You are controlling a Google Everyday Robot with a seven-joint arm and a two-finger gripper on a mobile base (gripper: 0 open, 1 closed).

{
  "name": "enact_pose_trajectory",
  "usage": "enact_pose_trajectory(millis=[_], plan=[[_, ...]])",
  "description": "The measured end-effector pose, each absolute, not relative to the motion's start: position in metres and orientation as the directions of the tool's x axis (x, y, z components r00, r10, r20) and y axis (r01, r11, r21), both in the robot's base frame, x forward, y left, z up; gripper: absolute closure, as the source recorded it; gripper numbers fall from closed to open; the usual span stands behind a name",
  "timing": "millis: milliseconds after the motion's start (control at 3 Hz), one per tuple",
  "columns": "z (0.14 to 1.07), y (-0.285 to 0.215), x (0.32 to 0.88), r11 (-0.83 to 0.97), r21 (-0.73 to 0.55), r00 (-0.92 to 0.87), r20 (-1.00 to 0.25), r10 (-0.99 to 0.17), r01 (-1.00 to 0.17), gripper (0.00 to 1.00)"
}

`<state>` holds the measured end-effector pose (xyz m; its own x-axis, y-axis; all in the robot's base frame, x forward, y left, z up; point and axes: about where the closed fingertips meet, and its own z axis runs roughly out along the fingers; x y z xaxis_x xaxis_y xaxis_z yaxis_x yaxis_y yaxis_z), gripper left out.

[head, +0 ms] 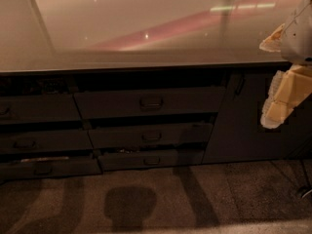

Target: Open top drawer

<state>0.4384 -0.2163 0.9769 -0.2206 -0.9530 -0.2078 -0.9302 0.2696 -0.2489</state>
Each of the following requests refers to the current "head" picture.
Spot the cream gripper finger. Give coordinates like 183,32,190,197
260,64,312,129
259,24,285,53

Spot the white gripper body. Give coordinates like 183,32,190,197
281,0,312,65

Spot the dark drawer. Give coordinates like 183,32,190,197
74,87,225,119
0,130,93,154
0,157,101,180
0,95,80,125
89,123,214,148
98,149,204,171

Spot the dark cabinet door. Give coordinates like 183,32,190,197
203,71,312,163

